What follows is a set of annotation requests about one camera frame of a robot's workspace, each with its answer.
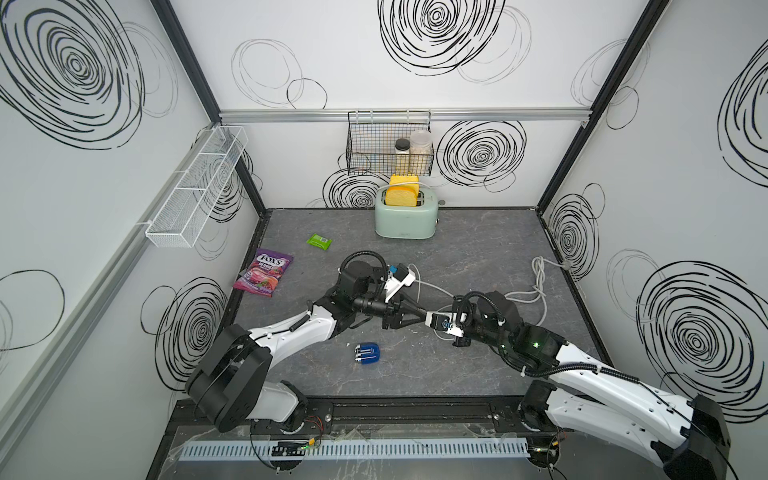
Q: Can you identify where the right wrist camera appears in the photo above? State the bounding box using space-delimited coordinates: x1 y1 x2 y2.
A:
424 311 466 338

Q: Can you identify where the mint green toaster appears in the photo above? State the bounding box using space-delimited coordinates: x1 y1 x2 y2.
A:
374 184 439 240

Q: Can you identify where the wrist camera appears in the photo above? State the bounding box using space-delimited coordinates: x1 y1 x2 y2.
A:
384 264 416 303
424 311 466 338

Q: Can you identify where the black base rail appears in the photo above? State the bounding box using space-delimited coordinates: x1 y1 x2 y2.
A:
170 394 652 436

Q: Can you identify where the white lid plastic jar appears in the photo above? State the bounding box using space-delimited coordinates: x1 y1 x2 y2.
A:
409 129 433 176

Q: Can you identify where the yellow sponge toast back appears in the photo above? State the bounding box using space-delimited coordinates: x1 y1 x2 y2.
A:
389 175 419 188

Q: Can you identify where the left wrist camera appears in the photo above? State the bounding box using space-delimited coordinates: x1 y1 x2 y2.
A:
384 264 416 303

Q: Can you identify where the green candy packet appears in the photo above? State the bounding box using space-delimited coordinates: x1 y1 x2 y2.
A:
307 234 332 251

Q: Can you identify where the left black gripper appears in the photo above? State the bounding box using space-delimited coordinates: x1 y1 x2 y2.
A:
351 292 424 331

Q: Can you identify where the white wire shelf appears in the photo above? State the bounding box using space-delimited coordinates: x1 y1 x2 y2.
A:
145 124 248 248

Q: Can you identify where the grey slotted cable duct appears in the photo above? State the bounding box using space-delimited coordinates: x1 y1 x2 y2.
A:
178 438 530 462

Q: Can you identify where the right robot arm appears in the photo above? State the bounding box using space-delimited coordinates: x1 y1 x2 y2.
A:
436 292 731 479

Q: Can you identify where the yellow sponge toast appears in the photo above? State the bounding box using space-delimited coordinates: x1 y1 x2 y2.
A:
384 184 419 207
389 175 419 188

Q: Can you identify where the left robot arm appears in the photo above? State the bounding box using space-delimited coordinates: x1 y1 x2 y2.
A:
184 250 427 434

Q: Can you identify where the white usb cable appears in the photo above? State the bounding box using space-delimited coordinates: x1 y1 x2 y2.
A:
405 263 469 342

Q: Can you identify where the black lid spice jar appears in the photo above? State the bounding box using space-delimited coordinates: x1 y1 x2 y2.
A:
394 138 410 176

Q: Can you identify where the black wire basket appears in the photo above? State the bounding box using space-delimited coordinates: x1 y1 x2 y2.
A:
344 110 435 177

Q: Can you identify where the yellow sponge toast front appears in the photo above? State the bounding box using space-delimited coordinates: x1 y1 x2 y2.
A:
384 184 419 207

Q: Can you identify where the purple candy bag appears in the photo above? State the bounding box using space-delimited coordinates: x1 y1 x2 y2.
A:
233 248 294 297

